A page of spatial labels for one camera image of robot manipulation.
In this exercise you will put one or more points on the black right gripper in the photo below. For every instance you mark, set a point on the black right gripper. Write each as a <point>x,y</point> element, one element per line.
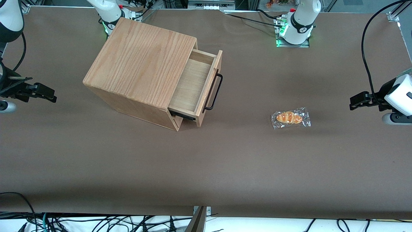
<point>13,88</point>

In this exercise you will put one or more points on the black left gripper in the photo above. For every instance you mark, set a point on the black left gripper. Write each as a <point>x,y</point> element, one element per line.
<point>376,98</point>

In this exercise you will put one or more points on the oak wooden drawer cabinet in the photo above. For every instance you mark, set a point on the oak wooden drawer cabinet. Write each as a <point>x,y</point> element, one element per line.
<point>138,61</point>

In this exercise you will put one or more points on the bread roll in clear wrapper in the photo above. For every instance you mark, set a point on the bread roll in clear wrapper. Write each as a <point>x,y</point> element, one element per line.
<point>289,117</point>

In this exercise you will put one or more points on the brown table cover sheet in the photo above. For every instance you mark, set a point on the brown table cover sheet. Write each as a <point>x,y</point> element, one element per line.
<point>257,161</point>

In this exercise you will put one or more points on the orange background item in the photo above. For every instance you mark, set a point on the orange background item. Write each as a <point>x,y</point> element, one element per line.
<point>270,4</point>

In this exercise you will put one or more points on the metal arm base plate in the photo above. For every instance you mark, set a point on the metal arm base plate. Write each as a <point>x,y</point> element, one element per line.
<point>133,14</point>
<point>305,44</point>

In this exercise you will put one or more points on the metal corner bracket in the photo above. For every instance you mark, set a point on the metal corner bracket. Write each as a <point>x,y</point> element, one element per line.
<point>25,8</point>
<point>393,16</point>

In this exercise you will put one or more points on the aluminium frame profile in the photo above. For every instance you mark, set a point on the aluminium frame profile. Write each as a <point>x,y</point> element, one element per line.
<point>402,7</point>

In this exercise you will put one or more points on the small metal mounting bracket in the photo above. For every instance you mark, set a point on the small metal mounting bracket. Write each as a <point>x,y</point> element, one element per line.
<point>208,211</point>

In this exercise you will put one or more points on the aluminium profile post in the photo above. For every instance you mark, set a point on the aluminium profile post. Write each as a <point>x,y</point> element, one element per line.
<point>198,222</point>

